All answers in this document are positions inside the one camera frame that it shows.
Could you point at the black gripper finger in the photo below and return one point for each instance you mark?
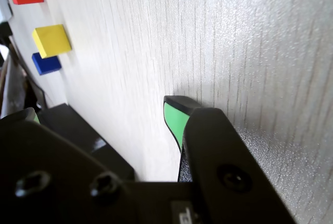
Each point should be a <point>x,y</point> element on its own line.
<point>221,156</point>
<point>46,177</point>

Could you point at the yellow cube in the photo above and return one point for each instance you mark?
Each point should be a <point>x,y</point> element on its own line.
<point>52,39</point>

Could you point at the blue cube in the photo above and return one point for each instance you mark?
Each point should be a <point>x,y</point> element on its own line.
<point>48,65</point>

